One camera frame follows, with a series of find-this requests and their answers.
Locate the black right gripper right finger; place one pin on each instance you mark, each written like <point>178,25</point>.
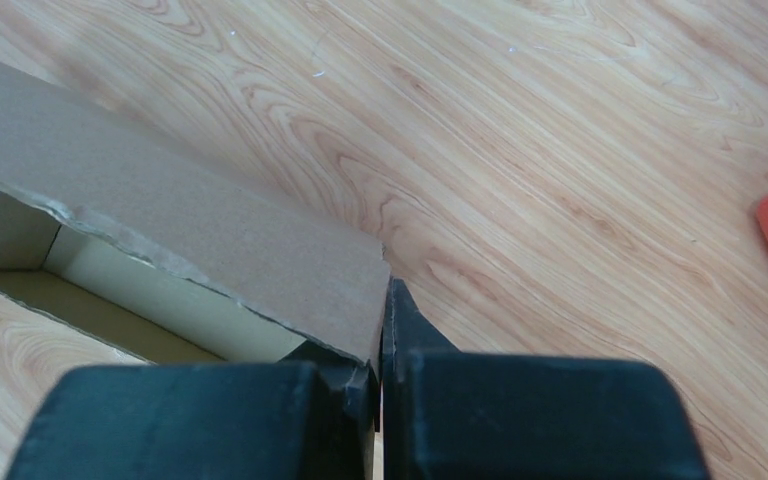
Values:
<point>449,414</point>

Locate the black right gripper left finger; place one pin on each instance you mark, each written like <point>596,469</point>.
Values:
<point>309,416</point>

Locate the brown cardboard paper box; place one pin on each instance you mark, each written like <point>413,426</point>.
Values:
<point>130,238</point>

